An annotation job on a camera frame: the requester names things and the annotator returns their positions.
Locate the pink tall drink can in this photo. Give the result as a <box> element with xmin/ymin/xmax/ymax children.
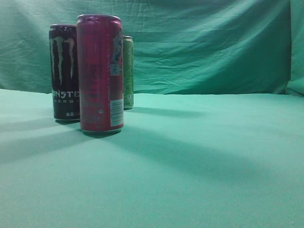
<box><xmin>76</xmin><ymin>14</ymin><xmax>124</xmax><ymax>134</ymax></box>

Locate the green table cloth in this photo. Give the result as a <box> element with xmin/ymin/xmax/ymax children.
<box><xmin>0</xmin><ymin>90</ymin><xmax>304</xmax><ymax>228</ymax></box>

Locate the light green drink can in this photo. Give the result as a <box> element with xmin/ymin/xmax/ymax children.
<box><xmin>123</xmin><ymin>36</ymin><xmax>134</xmax><ymax>110</ymax></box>

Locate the green backdrop cloth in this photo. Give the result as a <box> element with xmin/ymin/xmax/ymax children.
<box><xmin>0</xmin><ymin>0</ymin><xmax>304</xmax><ymax>95</ymax></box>

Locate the black Monster energy can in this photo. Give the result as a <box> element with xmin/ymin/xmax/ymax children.
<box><xmin>49</xmin><ymin>24</ymin><xmax>80</xmax><ymax>122</ymax></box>

